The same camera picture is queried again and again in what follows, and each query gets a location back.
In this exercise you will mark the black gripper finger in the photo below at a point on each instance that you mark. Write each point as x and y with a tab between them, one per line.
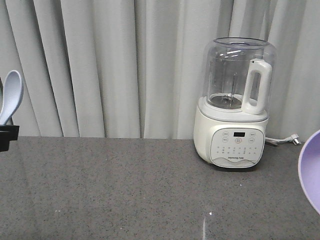
8	133

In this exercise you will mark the light blue plastic spoon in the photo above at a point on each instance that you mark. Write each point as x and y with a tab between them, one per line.
13	91

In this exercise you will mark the purple plastic bowl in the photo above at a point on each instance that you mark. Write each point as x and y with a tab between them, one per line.
309	170

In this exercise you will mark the grey pleated curtain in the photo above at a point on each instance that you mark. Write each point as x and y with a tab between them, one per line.
132	68

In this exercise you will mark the white blender with clear jar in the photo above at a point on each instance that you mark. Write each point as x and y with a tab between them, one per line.
232	111

